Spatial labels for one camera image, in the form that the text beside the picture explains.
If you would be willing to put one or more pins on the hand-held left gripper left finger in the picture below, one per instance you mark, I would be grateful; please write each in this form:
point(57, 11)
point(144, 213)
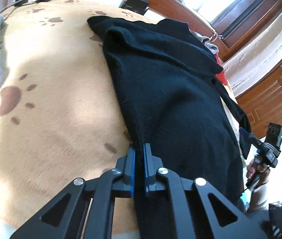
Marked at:
point(131, 171)

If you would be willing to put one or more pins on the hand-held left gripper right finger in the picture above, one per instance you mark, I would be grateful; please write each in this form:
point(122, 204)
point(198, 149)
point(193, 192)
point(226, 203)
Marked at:
point(146, 169)

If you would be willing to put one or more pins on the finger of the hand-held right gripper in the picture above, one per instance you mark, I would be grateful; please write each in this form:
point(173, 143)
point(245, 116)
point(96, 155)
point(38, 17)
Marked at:
point(252, 139)

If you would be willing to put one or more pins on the black sweater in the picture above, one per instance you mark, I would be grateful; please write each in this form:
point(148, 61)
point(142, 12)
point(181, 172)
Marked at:
point(168, 92)

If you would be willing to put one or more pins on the person's right forearm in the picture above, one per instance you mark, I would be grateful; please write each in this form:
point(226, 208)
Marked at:
point(260, 196)

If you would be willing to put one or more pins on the person's right hand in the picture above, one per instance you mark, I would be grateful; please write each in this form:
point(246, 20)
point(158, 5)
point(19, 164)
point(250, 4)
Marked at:
point(250, 169)

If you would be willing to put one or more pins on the brown wooden door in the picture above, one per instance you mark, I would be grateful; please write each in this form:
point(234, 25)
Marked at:
point(273, 92)

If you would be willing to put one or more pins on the red garment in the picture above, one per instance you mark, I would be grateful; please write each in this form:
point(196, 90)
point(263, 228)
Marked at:
point(222, 77)

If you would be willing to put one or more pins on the person's dark padded jacket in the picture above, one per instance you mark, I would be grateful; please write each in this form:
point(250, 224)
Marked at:
point(255, 219)

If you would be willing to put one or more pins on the beige paw print blanket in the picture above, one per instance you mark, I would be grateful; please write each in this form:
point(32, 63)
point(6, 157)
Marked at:
point(56, 129)

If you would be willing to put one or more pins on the grey garment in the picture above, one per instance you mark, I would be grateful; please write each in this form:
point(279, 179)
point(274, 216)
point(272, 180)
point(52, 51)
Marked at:
point(209, 46)

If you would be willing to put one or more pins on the window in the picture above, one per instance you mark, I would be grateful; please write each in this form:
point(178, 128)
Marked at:
point(205, 0)

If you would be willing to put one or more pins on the black box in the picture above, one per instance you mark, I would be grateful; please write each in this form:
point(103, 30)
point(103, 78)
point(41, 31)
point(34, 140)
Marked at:
point(134, 3)

